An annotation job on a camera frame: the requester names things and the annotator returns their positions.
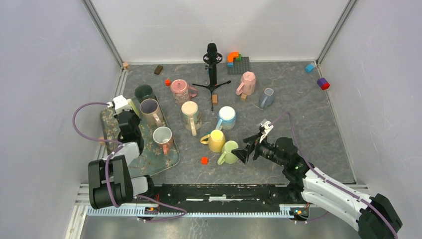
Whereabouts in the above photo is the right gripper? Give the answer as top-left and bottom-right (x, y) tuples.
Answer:
(230, 131), (287, 167)

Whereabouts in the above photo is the small grey-blue mug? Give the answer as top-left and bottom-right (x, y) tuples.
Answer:
(259, 88), (275, 109)

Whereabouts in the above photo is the salmon flower mug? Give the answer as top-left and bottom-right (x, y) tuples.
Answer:
(153, 126), (174, 156)

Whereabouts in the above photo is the iridescent pink mug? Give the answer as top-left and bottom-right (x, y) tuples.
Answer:
(140, 99), (163, 127)

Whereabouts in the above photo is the dark green mug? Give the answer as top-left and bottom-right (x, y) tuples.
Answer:
(134, 84), (157, 103)

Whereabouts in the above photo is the yellow-green octagonal mug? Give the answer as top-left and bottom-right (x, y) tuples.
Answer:
(127, 99), (140, 118)

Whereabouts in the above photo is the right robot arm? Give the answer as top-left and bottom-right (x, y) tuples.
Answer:
(232, 134), (403, 239)

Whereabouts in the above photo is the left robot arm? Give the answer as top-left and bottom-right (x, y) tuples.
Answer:
(88, 111), (156, 209)

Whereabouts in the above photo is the light green mug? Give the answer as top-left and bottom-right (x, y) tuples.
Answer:
(217, 140), (239, 165)

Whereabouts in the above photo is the yellow mug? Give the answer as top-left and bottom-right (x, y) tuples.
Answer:
(200, 129), (226, 153)

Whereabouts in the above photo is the blue white mug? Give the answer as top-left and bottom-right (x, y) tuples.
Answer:
(215, 106), (236, 130)

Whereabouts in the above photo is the tall seashell cream mug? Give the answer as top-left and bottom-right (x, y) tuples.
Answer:
(181, 101), (202, 136)

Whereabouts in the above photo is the pink octagonal mug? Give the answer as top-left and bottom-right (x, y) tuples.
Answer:
(236, 71), (256, 96)

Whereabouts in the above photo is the pink ghost pattern mug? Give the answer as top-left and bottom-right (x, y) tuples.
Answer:
(170, 79), (198, 106)

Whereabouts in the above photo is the red cube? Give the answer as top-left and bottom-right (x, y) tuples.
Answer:
(201, 157), (209, 165)

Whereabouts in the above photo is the grey lego baseplate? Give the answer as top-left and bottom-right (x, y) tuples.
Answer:
(227, 57), (250, 75)

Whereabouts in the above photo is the orange curved block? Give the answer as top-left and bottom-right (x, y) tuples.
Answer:
(227, 51), (239, 63)

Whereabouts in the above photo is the black microphone on tripod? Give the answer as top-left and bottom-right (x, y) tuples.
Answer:
(192, 43), (231, 100)

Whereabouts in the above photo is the purple red block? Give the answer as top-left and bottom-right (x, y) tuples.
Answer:
(317, 78), (330, 91)

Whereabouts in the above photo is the blue block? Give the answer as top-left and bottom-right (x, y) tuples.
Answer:
(305, 62), (316, 73)

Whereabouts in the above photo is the brown block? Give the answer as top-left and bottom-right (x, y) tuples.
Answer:
(154, 65), (164, 75)

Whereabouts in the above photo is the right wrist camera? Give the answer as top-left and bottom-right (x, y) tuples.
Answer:
(258, 119), (274, 143)

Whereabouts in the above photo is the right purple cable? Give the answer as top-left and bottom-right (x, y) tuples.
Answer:
(270, 111), (399, 239)

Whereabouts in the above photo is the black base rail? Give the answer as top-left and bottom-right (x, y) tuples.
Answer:
(148, 184), (306, 213)

